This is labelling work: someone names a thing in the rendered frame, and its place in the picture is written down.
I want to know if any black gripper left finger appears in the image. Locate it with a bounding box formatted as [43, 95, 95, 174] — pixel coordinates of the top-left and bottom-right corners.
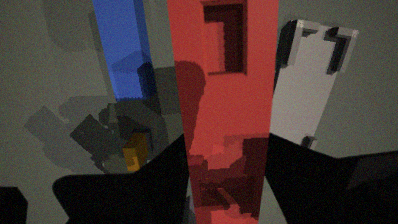
[52, 133, 189, 224]

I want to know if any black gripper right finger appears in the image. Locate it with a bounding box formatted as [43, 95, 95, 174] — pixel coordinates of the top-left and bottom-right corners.
[265, 133, 398, 224]

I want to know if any brown rectangular block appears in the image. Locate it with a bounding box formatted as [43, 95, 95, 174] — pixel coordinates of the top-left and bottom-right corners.
[122, 133, 149, 171]

